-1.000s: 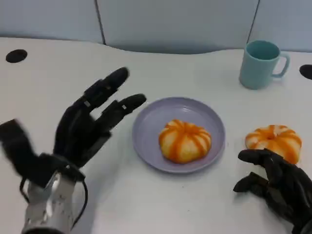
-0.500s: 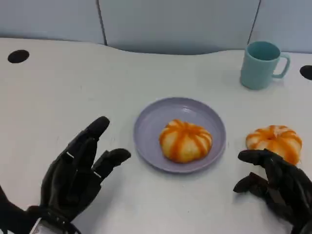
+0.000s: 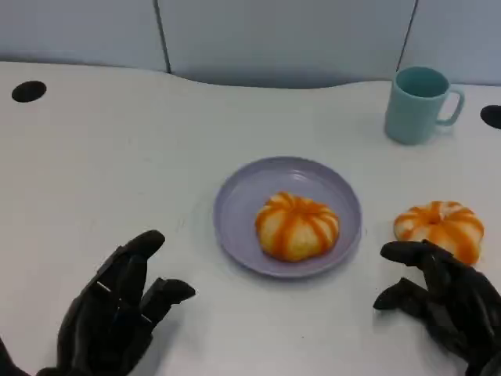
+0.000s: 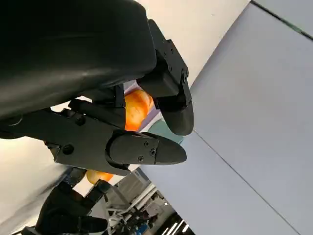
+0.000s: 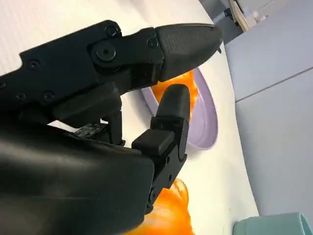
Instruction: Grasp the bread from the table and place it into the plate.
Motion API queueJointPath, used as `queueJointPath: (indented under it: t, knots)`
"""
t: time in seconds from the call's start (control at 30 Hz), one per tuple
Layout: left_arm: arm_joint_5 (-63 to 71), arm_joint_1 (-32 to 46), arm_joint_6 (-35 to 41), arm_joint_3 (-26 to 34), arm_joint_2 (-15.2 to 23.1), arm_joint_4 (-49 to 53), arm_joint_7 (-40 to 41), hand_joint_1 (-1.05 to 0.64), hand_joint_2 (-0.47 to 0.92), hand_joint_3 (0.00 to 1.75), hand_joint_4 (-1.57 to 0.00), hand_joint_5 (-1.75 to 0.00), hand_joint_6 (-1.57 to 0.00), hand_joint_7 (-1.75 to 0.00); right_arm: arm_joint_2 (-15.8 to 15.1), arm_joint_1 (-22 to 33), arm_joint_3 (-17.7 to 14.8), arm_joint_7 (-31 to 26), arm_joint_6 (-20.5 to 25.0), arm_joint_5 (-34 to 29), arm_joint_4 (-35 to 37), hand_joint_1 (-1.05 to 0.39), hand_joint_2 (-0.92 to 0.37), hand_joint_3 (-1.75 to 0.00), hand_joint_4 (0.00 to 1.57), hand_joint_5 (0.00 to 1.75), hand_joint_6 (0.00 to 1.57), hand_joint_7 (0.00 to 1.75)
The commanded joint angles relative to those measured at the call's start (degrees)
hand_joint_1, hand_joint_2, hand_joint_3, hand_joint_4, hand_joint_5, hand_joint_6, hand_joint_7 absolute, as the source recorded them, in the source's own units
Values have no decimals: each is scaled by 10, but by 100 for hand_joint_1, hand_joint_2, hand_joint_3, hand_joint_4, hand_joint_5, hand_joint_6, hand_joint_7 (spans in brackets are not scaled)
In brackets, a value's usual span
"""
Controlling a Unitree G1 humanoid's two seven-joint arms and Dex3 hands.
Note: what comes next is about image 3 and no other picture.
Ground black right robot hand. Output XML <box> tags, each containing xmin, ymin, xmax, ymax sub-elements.
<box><xmin>373</xmin><ymin>240</ymin><xmax>501</xmax><ymax>376</ymax></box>

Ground pale green mug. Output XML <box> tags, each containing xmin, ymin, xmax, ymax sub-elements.
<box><xmin>384</xmin><ymin>65</ymin><xmax>466</xmax><ymax>146</ymax></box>

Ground orange white toy bread roll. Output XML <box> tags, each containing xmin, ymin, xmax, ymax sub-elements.
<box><xmin>393</xmin><ymin>201</ymin><xmax>485</xmax><ymax>266</ymax></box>
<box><xmin>254</xmin><ymin>191</ymin><xmax>341</xmax><ymax>262</ymax></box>

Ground lilac plate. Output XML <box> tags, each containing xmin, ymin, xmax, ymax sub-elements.
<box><xmin>213</xmin><ymin>155</ymin><xmax>363</xmax><ymax>279</ymax></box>

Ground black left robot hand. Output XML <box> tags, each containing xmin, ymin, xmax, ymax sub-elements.
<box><xmin>37</xmin><ymin>230</ymin><xmax>196</xmax><ymax>376</ymax></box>

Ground black table cable hole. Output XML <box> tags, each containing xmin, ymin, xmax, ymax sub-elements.
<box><xmin>11</xmin><ymin>80</ymin><xmax>47</xmax><ymax>103</ymax></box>
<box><xmin>480</xmin><ymin>104</ymin><xmax>501</xmax><ymax>130</ymax></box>

